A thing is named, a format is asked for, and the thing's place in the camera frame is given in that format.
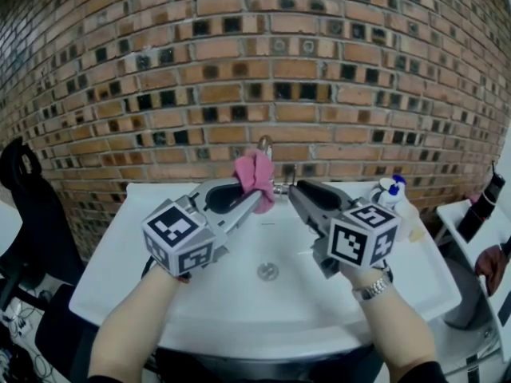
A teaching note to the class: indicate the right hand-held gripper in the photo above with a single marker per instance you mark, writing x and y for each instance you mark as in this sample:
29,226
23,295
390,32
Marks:
351,242

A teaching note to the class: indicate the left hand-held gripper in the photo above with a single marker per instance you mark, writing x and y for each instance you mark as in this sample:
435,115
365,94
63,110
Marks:
171,226

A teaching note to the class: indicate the pink cloth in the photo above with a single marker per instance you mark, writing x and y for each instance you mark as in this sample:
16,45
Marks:
255,174

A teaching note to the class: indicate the chrome faucet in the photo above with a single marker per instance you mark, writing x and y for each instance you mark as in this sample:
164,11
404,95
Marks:
264,142

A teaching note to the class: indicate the person's left forearm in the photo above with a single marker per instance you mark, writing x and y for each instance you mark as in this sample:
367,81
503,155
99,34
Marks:
135,321

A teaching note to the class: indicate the person's right forearm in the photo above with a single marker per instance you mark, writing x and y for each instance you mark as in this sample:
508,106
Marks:
391,325

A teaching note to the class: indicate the white pump bottle blue nozzle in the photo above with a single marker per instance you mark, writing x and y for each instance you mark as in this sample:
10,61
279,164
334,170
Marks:
393,192

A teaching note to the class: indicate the metal sink drain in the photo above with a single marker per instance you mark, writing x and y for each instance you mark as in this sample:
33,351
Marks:
267,271

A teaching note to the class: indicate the pale pink mug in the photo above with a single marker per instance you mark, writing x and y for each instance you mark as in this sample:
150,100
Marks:
411,218

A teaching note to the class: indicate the yellowish soap bar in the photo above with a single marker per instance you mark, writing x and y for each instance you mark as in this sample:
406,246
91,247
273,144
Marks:
416,234

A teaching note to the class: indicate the silver wristwatch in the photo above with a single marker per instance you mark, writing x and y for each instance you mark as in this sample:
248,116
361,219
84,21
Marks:
373,289

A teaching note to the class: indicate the white sink basin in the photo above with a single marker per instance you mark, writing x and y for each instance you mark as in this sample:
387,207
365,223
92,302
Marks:
259,313

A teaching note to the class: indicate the white side shelf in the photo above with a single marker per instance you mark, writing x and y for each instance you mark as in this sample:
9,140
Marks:
459,230

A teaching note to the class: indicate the black appliance with stand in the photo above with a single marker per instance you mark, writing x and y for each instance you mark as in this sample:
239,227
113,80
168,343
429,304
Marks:
479,214

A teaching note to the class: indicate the white round basin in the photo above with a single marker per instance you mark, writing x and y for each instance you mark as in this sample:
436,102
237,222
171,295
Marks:
465,301

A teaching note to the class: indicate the black office chair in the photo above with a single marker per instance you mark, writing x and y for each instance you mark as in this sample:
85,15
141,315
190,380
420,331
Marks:
36,222

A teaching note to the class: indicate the person's black right sleeve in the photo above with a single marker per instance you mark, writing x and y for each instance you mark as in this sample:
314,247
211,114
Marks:
423,373

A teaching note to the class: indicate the person's black sleeve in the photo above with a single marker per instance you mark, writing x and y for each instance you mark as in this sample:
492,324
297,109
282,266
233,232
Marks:
104,379
423,373

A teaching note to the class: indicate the person's black left sleeve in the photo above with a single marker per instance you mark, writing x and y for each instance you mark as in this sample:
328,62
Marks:
104,379

